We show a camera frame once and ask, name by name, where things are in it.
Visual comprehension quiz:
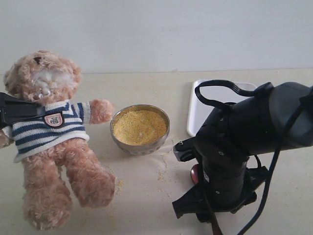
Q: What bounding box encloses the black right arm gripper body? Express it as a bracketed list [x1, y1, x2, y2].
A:
[172, 138, 268, 223]

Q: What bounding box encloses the dark red wooden spoon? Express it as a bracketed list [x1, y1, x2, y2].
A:
[190, 164, 199, 185]

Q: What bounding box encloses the tan teddy bear striped shirt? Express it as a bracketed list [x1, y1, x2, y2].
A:
[0, 50, 115, 230]

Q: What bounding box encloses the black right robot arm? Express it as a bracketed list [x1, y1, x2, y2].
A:
[173, 80, 313, 222]

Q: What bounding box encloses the white rectangular plastic tray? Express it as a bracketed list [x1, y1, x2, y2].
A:
[186, 79, 247, 137]

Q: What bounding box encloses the steel bowl of yellow grain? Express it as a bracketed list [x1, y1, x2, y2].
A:
[110, 104, 170, 156]

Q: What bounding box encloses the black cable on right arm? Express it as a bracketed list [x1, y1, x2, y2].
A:
[194, 80, 313, 235]

